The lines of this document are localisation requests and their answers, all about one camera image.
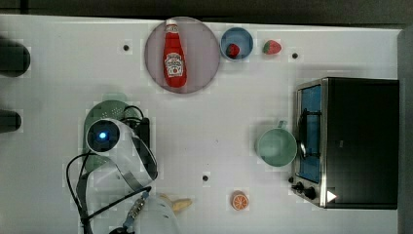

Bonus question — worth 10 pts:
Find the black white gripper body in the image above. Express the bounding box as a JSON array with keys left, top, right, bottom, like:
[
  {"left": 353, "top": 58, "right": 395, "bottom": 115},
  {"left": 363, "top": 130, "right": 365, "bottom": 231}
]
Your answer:
[{"left": 125, "top": 117, "right": 150, "bottom": 149}]

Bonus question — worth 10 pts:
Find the green oval plastic strainer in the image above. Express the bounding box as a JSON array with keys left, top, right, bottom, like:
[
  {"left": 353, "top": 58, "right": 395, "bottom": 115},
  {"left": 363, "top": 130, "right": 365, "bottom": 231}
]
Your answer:
[{"left": 83, "top": 93, "right": 141, "bottom": 153}]

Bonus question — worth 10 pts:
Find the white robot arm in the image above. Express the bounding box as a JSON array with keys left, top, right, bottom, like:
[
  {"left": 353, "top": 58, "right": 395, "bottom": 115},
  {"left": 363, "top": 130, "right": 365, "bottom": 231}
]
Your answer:
[{"left": 76, "top": 118, "right": 181, "bottom": 234}]

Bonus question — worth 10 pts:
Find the red ketchup bottle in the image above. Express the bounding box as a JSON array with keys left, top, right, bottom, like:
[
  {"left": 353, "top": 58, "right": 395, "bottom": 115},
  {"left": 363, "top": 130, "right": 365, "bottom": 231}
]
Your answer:
[{"left": 163, "top": 19, "right": 187, "bottom": 88}]

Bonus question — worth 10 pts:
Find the grey round plate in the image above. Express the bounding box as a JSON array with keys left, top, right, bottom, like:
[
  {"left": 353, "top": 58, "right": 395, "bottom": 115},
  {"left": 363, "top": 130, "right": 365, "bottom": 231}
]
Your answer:
[{"left": 144, "top": 17, "right": 220, "bottom": 94}]

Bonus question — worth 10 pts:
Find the orange half slice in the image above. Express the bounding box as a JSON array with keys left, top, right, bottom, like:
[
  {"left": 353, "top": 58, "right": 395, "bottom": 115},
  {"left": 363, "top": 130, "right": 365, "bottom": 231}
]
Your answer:
[{"left": 231, "top": 190, "right": 249, "bottom": 211}]

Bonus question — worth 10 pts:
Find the strawberry inside blue bowl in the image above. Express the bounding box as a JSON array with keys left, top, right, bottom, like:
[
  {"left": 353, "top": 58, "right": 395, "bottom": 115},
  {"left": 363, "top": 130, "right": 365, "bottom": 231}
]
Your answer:
[{"left": 225, "top": 44, "right": 241, "bottom": 59}]

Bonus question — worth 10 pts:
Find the green mug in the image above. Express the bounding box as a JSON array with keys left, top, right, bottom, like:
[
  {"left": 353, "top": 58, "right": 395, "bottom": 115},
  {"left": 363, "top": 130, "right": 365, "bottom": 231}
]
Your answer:
[{"left": 255, "top": 120, "right": 298, "bottom": 167}]

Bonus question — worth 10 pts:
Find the blue bowl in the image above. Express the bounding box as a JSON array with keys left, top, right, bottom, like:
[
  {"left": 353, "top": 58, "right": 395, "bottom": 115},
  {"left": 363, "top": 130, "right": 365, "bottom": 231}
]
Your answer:
[{"left": 220, "top": 27, "right": 254, "bottom": 61}]

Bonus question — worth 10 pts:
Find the black utensil holder cup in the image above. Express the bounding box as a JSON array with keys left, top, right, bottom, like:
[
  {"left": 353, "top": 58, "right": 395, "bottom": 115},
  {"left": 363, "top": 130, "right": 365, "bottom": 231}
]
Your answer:
[{"left": 0, "top": 38, "right": 30, "bottom": 77}]

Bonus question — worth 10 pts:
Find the strawberry on table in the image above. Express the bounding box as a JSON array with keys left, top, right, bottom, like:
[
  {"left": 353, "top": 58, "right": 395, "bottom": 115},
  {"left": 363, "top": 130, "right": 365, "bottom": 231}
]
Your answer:
[{"left": 263, "top": 40, "right": 282, "bottom": 55}]

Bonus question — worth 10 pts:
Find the silver black toaster oven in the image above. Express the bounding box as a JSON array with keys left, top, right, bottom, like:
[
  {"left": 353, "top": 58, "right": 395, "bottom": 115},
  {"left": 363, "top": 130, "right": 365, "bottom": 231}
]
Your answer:
[{"left": 288, "top": 77, "right": 399, "bottom": 210}]

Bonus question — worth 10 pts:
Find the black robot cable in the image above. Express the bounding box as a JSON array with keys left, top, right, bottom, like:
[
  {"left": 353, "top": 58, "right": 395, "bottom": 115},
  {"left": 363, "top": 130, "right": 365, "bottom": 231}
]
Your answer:
[{"left": 65, "top": 152, "right": 153, "bottom": 234}]

